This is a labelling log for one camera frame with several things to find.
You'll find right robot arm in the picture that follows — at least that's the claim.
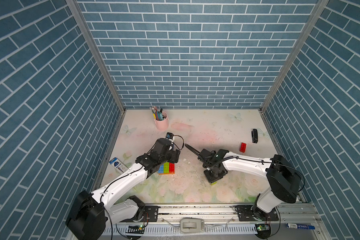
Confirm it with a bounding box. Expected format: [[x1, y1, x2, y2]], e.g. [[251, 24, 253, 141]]
[[185, 144, 304, 217]]

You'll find red lego brick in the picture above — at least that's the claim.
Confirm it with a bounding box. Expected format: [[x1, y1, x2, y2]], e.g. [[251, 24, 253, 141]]
[[169, 163, 175, 174], [240, 143, 247, 153]]

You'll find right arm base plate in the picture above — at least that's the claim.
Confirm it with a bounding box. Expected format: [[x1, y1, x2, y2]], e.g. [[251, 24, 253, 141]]
[[233, 205, 280, 222]]

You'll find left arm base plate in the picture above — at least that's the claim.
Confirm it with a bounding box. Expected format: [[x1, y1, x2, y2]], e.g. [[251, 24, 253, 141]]
[[132, 206, 159, 223]]

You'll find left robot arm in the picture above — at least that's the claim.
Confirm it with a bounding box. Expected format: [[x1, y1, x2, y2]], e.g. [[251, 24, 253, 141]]
[[66, 133, 181, 240]]

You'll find grey handheld device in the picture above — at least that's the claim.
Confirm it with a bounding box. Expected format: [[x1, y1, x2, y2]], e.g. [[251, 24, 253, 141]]
[[180, 218, 205, 234]]

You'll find blue white card box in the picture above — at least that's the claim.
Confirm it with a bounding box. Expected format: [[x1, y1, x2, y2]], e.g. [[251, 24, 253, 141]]
[[109, 158, 129, 174]]

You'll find lime green lego brick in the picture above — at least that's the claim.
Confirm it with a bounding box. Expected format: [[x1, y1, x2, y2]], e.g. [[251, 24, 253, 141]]
[[163, 163, 170, 174]]

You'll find black small box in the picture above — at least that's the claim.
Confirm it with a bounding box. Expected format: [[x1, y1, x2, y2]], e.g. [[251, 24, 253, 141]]
[[251, 129, 259, 144]]

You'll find light blue lego brick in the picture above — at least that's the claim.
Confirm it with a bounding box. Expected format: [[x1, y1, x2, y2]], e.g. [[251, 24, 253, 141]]
[[158, 165, 165, 175]]

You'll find blue marker pen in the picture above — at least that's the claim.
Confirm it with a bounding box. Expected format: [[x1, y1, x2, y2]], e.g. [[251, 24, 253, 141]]
[[286, 223, 316, 230]]

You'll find pink pen cup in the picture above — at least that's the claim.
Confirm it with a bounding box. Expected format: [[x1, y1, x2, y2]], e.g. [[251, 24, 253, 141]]
[[155, 112, 169, 132]]

